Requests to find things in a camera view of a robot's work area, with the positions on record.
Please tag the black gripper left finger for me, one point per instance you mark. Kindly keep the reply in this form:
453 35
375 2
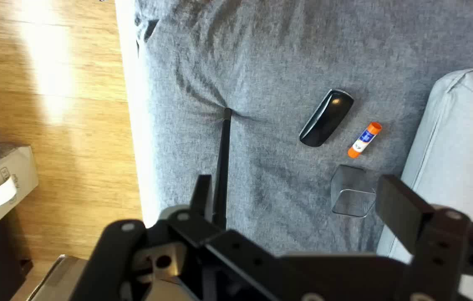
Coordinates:
201 198

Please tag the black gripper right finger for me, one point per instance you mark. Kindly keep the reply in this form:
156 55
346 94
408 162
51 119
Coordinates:
405 206

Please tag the clear plastic container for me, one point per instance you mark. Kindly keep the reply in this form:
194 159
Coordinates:
353 193

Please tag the orange glue stick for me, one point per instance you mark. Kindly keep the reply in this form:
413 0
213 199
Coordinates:
365 141

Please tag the short grey pillow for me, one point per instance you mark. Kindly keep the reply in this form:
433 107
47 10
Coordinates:
458 144

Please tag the black remote on bed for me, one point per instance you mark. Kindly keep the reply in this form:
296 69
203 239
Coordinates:
325 117

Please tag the grey bed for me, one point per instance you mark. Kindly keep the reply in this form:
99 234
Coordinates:
280 55

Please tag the white bed frame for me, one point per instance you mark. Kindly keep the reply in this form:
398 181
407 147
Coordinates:
136 111

